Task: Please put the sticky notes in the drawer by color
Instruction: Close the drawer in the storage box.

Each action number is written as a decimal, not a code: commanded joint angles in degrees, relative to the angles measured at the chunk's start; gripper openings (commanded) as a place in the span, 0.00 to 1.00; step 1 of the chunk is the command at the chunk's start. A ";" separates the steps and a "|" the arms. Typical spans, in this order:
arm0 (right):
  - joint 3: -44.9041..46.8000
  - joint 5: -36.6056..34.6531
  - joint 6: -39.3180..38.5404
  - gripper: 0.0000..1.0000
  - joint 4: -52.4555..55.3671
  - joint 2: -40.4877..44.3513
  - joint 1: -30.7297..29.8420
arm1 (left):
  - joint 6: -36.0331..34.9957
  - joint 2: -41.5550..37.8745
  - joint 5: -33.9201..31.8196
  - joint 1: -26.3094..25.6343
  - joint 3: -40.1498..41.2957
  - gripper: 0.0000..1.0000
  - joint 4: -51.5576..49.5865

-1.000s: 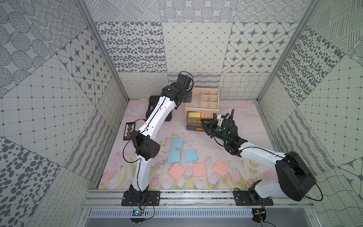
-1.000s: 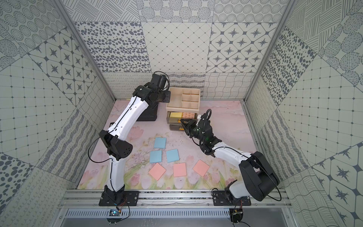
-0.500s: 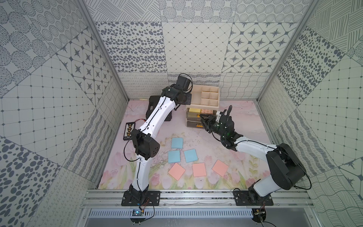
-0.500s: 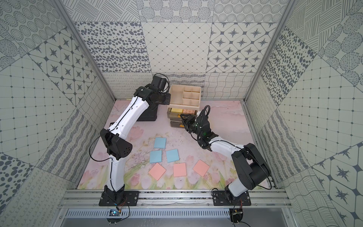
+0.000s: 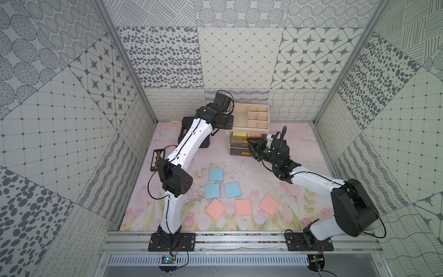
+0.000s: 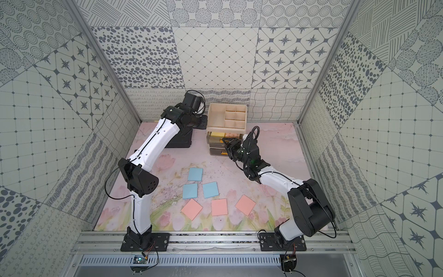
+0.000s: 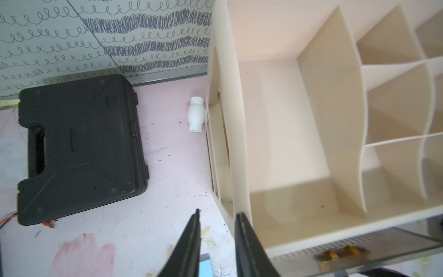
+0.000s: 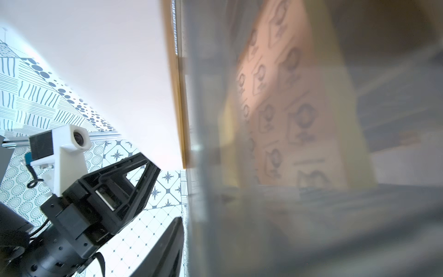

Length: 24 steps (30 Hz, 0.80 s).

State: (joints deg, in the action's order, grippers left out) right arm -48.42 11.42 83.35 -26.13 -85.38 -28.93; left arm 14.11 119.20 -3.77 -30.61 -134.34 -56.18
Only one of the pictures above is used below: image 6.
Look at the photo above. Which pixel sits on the pink sticky note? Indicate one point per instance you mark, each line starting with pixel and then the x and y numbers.
pixel 245 205
pixel 191 209
pixel 219 207

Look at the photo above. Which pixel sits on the yellow sticky note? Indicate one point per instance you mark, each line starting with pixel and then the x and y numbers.
pixel 218 134

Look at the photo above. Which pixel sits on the grey transparent drawer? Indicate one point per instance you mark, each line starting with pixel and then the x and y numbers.
pixel 217 137

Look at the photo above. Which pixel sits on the blue sticky note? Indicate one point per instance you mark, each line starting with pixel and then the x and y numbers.
pixel 210 190
pixel 195 174
pixel 190 191

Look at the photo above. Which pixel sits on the blue sticky note lower right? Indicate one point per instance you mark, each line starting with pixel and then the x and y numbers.
pixel 210 190

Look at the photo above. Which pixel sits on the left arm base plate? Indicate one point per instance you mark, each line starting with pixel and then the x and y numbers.
pixel 133 242

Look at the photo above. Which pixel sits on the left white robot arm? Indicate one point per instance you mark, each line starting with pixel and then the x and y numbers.
pixel 136 170

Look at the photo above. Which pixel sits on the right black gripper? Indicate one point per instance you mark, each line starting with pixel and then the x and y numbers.
pixel 233 145

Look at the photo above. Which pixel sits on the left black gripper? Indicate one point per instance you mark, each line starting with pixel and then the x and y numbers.
pixel 180 137

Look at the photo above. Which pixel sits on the aluminium mounting rail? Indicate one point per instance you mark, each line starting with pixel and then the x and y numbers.
pixel 110 243

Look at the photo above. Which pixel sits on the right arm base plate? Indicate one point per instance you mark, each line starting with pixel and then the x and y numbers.
pixel 275 242

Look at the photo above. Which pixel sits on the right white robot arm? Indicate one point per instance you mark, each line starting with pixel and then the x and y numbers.
pixel 310 207

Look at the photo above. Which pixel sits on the blue sticky note lower left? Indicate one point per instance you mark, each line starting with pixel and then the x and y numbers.
pixel 190 191

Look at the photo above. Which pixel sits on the black plastic tool case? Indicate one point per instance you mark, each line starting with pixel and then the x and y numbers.
pixel 183 139

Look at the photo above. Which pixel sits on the blue sticky note top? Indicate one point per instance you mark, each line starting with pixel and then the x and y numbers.
pixel 195 174

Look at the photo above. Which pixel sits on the beige desk organizer cabinet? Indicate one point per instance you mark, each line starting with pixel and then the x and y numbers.
pixel 227 118

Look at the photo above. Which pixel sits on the floral pink table mat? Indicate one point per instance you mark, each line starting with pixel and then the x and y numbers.
pixel 278 145

